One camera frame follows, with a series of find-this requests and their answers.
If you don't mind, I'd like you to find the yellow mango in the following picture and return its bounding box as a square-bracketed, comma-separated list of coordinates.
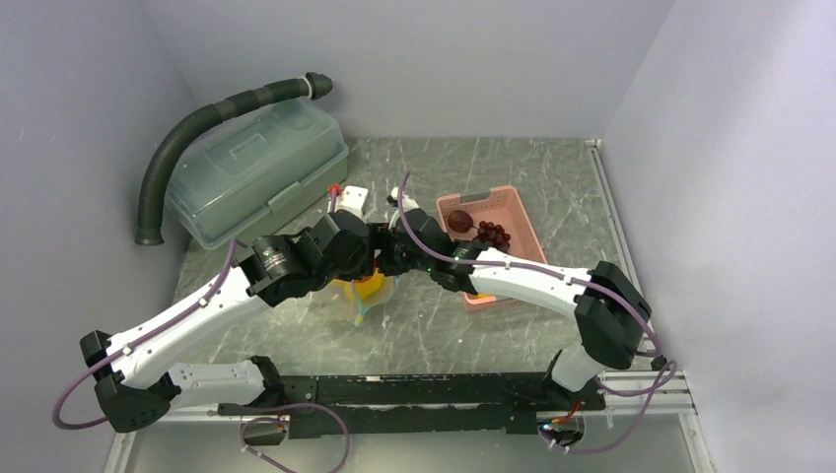
[342, 271, 384, 301]

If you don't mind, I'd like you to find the clear zip top bag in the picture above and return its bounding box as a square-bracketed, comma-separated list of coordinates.
[324, 265, 400, 326]

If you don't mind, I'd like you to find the pink plastic basket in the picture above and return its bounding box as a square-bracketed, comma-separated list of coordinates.
[436, 185, 548, 312]

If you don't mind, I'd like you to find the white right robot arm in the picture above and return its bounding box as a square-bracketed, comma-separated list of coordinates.
[372, 209, 652, 409]

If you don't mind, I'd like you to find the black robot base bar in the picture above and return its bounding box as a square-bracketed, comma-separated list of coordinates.
[217, 372, 606, 439]

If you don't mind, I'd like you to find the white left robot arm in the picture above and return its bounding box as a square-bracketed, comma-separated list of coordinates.
[80, 210, 388, 433]

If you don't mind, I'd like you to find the dark red round fruit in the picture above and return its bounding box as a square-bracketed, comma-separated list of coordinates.
[447, 210, 473, 234]

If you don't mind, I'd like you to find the dark red grape bunch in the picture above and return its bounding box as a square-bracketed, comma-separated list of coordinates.
[475, 221, 511, 253]

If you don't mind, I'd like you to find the translucent green storage box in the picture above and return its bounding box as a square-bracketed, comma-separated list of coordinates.
[166, 99, 349, 249]

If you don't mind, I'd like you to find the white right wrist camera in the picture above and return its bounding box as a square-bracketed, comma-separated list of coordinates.
[386, 186, 421, 229]

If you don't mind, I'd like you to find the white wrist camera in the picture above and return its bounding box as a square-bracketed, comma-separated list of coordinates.
[327, 184, 369, 220]
[386, 186, 421, 229]

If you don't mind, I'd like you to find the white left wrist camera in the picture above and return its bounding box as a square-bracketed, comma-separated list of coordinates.
[327, 184, 369, 220]

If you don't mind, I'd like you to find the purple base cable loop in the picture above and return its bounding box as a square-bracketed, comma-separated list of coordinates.
[239, 403, 349, 473]

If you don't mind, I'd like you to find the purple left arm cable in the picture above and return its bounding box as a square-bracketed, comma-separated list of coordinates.
[50, 189, 344, 433]

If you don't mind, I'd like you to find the black corrugated hose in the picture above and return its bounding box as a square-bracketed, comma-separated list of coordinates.
[134, 72, 333, 247]

